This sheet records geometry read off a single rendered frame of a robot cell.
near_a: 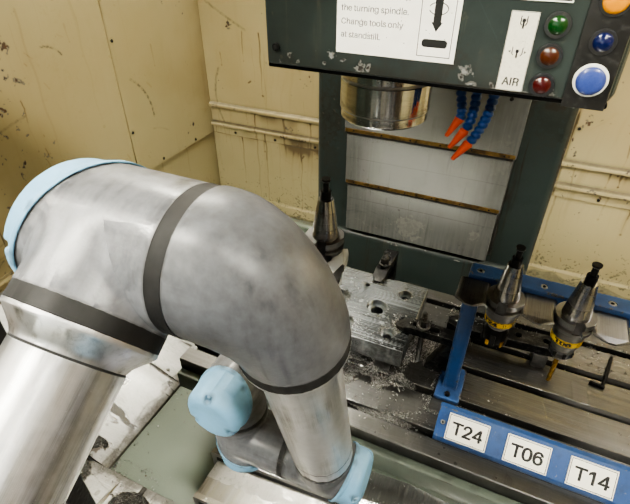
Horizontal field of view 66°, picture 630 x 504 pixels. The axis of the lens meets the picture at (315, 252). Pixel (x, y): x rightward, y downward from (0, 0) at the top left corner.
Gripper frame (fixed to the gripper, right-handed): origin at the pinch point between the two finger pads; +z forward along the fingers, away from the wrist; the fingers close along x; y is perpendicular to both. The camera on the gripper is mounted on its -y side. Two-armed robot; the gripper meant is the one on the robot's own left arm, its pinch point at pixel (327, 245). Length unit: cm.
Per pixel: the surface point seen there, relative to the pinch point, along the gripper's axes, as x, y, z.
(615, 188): 57, 28, 103
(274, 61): -9.1, -28.9, 1.3
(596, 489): 53, 37, -1
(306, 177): -54, 48, 104
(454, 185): 11, 18, 64
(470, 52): 17.7, -32.7, 1.3
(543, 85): 26.5, -30.1, 0.5
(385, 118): 4.2, -18.1, 14.0
